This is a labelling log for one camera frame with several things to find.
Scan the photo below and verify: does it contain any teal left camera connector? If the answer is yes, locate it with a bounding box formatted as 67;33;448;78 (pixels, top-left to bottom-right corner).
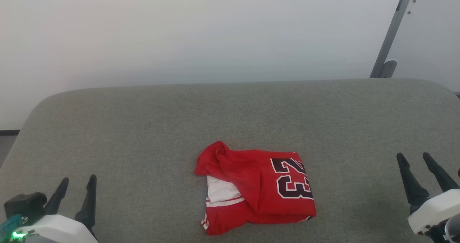
0;214;25;240

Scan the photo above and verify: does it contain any grey metal pole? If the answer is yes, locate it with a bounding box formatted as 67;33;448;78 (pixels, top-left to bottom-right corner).
369;0;417;79

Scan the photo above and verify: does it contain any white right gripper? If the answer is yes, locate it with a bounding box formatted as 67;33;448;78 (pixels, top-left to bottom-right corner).
396;152;460;243

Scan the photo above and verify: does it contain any grey rounded pole bracket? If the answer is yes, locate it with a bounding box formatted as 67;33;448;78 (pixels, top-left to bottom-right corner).
379;59;398;79

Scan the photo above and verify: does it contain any red Bulls 23 jersey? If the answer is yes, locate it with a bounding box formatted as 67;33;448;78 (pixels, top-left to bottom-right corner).
194;141;317;236

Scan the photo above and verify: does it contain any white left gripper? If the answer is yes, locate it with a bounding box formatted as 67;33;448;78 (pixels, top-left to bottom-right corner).
14;174;98;243

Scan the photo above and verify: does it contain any grey-green fabric sofa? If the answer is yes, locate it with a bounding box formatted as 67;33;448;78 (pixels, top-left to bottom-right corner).
0;78;460;243

